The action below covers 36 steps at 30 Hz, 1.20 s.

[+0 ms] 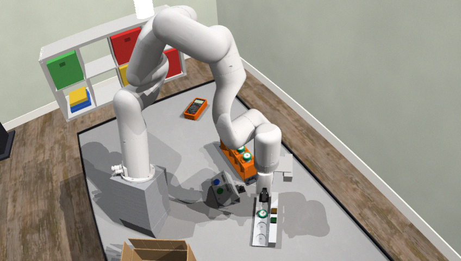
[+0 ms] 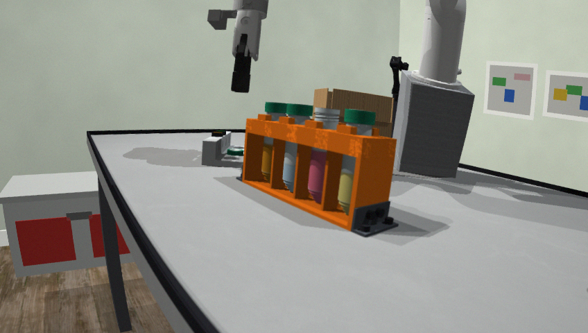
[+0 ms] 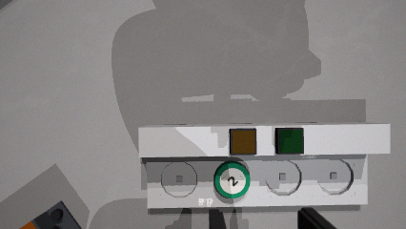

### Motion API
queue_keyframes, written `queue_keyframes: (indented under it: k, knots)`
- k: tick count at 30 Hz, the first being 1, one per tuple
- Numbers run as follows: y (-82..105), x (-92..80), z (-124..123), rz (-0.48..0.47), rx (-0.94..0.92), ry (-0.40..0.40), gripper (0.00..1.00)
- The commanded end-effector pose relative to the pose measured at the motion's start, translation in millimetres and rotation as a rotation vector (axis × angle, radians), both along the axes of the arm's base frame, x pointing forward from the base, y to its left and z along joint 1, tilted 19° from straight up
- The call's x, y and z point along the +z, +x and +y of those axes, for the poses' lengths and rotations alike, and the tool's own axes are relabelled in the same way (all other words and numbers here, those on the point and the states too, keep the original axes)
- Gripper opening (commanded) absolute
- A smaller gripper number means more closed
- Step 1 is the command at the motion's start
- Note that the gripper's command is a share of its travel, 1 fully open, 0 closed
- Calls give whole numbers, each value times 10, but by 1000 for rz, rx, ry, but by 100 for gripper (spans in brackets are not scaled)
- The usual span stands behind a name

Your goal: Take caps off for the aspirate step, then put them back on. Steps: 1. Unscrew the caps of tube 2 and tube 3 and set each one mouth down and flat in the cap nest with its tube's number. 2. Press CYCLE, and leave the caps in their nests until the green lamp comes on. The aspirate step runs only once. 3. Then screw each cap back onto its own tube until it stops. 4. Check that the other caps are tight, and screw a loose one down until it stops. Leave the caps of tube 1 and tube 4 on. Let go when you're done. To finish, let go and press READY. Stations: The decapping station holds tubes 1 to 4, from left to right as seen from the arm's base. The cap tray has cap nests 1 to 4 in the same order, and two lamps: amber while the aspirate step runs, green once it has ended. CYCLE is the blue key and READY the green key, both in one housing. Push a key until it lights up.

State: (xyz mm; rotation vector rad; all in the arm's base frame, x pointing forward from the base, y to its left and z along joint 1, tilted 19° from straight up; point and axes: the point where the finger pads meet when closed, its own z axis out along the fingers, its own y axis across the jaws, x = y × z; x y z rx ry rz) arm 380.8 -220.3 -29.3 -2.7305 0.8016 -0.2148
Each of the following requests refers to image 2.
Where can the green screw cap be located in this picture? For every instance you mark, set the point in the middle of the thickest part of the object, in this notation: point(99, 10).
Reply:
point(299, 109)
point(236, 152)
point(275, 107)
point(360, 116)

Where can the orange tube rack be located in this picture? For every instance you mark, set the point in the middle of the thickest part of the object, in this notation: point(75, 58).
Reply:
point(375, 156)

